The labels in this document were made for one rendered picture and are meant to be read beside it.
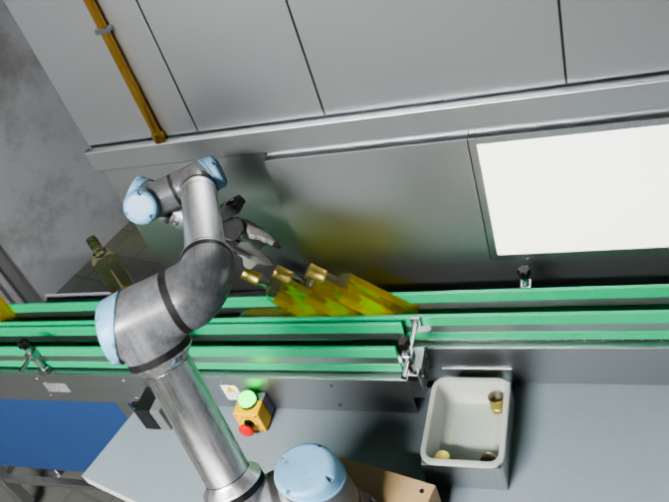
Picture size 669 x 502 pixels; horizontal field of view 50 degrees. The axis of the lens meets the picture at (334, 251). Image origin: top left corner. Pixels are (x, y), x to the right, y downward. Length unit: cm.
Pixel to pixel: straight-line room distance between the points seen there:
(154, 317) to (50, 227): 294
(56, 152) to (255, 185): 246
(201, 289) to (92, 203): 309
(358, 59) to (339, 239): 47
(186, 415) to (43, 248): 291
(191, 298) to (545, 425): 86
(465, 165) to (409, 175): 13
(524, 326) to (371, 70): 64
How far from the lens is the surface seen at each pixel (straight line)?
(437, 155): 154
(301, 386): 175
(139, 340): 122
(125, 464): 198
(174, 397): 127
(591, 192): 158
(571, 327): 162
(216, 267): 122
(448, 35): 143
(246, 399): 178
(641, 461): 162
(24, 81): 400
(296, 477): 132
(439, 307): 172
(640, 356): 165
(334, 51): 149
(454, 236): 167
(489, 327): 164
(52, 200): 410
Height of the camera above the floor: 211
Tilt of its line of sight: 37 degrees down
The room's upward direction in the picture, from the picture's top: 21 degrees counter-clockwise
